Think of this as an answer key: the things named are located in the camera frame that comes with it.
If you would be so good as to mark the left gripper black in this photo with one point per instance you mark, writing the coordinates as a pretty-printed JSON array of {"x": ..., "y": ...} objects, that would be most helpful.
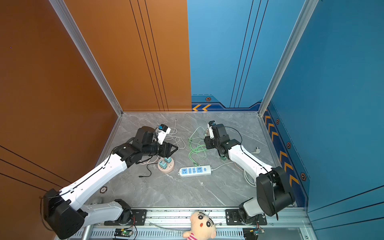
[{"x": 167, "y": 149}]

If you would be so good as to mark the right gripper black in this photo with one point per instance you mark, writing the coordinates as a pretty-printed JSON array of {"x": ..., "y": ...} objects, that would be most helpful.
[{"x": 207, "y": 141}]

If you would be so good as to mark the teal charger with black cable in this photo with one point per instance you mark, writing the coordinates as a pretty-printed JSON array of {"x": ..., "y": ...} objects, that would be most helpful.
[{"x": 168, "y": 160}]

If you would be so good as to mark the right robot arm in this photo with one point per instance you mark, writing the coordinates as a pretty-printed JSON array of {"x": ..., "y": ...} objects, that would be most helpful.
[{"x": 274, "y": 192}]

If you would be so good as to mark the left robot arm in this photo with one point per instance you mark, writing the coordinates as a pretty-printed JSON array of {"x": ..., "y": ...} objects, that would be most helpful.
[{"x": 65, "y": 211}]

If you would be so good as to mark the round pink power socket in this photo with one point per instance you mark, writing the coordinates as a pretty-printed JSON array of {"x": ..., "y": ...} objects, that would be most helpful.
[{"x": 170, "y": 167}]

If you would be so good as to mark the white blue power strip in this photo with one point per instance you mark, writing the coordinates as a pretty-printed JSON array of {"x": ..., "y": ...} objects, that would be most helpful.
[{"x": 195, "y": 171}]

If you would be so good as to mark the round poker chip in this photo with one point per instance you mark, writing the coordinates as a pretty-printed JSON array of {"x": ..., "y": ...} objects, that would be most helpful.
[{"x": 103, "y": 190}]

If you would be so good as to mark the plush doll toy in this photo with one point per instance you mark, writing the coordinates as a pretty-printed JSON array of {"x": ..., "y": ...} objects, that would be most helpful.
[{"x": 202, "y": 227}]

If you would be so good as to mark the left circuit board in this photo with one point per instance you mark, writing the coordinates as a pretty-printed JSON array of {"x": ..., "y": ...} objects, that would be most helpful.
[{"x": 124, "y": 234}]

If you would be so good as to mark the circuit board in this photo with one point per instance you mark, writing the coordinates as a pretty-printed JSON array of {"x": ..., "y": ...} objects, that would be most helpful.
[
  {"x": 124, "y": 234},
  {"x": 252, "y": 233}
]

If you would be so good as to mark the right circuit board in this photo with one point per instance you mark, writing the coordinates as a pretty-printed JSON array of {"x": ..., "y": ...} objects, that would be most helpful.
[{"x": 252, "y": 233}]

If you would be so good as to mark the metal pole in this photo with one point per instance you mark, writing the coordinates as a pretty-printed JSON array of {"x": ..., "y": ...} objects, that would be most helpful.
[{"x": 87, "y": 232}]

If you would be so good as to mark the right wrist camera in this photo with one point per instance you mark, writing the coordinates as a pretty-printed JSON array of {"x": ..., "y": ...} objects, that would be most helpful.
[{"x": 210, "y": 129}]

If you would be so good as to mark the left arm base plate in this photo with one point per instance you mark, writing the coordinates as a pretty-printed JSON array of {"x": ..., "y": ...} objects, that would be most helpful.
[{"x": 128, "y": 218}]

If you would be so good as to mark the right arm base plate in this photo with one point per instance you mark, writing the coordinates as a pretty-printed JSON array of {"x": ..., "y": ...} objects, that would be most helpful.
[{"x": 236, "y": 217}]

